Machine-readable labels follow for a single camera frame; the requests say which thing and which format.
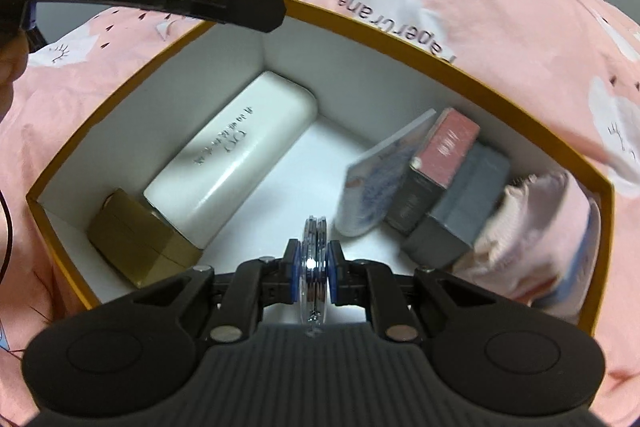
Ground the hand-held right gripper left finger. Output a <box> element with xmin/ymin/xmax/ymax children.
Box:
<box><xmin>135</xmin><ymin>238</ymin><xmax>303</xmax><ymax>343</ymax></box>

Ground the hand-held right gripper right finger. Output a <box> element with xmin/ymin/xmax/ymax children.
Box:
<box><xmin>327</xmin><ymin>241</ymin><xmax>496</xmax><ymax>343</ymax></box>

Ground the round silver compact mirror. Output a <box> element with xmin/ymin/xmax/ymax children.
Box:
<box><xmin>299</xmin><ymin>214</ymin><xmax>331</xmax><ymax>325</ymax></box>

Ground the white printed booklet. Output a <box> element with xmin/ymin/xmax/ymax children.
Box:
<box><xmin>334</xmin><ymin>108</ymin><xmax>438</xmax><ymax>238</ymax></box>

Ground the long white box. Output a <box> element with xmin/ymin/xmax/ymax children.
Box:
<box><xmin>143</xmin><ymin>71</ymin><xmax>319</xmax><ymax>250</ymax></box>

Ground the orange cardboard box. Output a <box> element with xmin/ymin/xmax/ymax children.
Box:
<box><xmin>25</xmin><ymin>0</ymin><xmax>615</xmax><ymax>338</ymax></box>

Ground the grey box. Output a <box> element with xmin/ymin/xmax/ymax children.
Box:
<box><xmin>402</xmin><ymin>142</ymin><xmax>512</xmax><ymax>269</ymax></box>

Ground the gold box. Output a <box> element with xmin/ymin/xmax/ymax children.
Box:
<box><xmin>87</xmin><ymin>188</ymin><xmax>205</xmax><ymax>290</ymax></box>

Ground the dark box with pink face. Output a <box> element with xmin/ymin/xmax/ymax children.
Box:
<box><xmin>384</xmin><ymin>108</ymin><xmax>482</xmax><ymax>235</ymax></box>

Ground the pink fabric pouch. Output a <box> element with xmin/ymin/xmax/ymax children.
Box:
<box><xmin>452</xmin><ymin>171</ymin><xmax>591</xmax><ymax>308</ymax></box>

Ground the pink card holder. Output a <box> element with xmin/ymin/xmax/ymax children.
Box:
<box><xmin>537</xmin><ymin>194</ymin><xmax>603</xmax><ymax>323</ymax></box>

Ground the person's left hand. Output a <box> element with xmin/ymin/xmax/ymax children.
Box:
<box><xmin>0</xmin><ymin>33</ymin><xmax>32</xmax><ymax>122</ymax></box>

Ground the black cable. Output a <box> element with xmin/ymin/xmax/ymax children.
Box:
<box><xmin>0</xmin><ymin>189</ymin><xmax>16</xmax><ymax>283</ymax></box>

